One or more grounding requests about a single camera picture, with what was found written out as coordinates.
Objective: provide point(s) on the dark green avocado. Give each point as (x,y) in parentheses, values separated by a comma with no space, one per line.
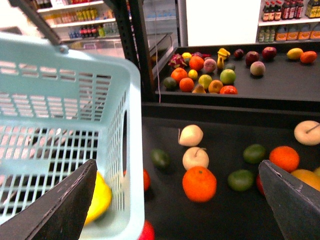
(160,159)

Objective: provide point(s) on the far dark red apple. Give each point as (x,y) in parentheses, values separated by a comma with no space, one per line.
(251,57)

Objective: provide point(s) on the white sauce shelf right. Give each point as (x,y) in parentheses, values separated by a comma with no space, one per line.
(288,21)

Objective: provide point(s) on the yellow lemon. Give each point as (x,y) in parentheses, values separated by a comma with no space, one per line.
(294,53)
(101,199)

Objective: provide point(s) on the light teal shopping basket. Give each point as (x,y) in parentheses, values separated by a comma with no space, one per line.
(60,108)

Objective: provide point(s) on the green lime upper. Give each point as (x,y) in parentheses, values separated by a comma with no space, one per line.
(254,153)

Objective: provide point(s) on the far orange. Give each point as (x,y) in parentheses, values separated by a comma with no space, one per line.
(308,57)

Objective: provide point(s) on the orange persimmon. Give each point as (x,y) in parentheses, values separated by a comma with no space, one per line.
(146,180)

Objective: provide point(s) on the glass freezer chest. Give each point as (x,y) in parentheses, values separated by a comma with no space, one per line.
(160,46)

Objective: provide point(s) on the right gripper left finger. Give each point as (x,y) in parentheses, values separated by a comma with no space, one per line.
(60,213)

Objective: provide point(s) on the small orange middle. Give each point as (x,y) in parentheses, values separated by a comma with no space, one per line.
(285,157)

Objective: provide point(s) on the green lime lower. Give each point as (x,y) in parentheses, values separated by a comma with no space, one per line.
(240,180)

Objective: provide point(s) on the far peach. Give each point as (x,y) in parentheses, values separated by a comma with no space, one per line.
(257,68)

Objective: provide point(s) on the large orange front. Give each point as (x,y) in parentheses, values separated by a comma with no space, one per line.
(199,184)

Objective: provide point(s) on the white drinks shelf left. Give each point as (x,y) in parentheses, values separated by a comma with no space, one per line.
(78,19)

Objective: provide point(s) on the green lime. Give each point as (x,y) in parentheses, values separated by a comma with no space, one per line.
(240,180)
(254,153)

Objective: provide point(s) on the black fruit display shelf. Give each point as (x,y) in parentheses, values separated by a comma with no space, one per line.
(265,111)

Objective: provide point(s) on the far green apple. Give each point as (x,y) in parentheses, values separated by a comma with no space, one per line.
(228,76)

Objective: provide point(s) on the yellow apple front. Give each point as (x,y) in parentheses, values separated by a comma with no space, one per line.
(308,177)

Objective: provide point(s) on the pink dragon fruit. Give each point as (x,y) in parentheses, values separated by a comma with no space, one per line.
(177,61)

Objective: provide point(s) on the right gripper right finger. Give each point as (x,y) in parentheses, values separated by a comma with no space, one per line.
(295,204)

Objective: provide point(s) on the white pear with stem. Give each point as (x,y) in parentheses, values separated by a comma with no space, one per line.
(195,157)

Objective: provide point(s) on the grey basket handle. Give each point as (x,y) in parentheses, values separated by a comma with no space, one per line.
(26,7)

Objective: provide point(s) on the red fruit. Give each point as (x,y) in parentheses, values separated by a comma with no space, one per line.
(148,232)

